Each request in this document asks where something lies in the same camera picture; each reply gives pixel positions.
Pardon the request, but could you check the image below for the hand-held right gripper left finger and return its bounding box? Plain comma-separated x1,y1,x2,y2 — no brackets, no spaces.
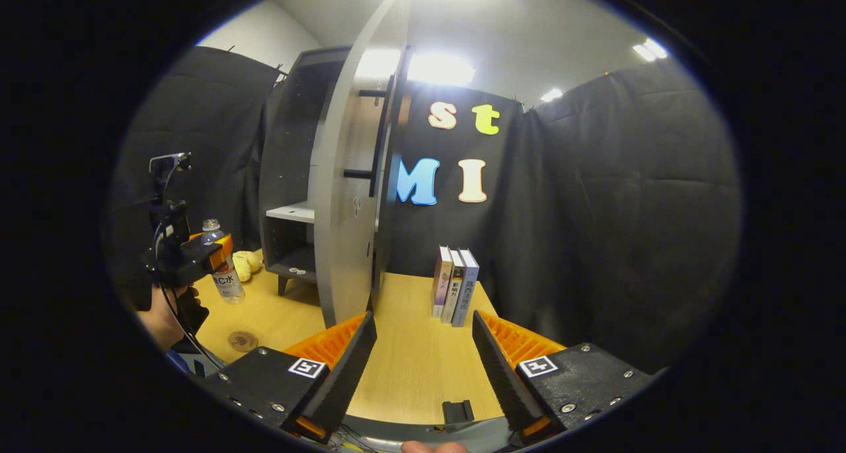
198,311,377,444

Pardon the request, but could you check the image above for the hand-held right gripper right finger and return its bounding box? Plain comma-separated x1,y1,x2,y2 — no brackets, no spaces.
472,309,655,446

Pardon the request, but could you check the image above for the clear plastic bottle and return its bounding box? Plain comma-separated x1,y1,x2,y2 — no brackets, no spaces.
200,219,247,306

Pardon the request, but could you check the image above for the light grey cabinet door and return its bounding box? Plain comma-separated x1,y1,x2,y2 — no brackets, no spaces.
311,0,414,328

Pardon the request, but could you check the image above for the black door handle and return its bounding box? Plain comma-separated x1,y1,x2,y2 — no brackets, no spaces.
344,75,397,199

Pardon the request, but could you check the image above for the white cabinet shelf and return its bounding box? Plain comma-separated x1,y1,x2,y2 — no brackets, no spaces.
266,200,317,224

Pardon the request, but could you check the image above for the yellow plush toy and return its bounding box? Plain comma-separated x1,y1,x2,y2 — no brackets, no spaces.
231,250,264,283

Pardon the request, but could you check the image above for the grey book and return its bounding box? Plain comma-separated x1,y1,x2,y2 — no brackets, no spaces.
451,248,481,328

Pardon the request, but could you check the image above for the pink book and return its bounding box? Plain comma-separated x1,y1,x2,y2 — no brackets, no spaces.
433,245,454,319

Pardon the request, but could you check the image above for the black backdrop cloth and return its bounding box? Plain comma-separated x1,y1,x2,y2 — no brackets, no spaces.
109,46,741,374

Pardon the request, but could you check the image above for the black cable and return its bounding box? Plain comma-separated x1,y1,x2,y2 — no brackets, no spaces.
159,284,225,371

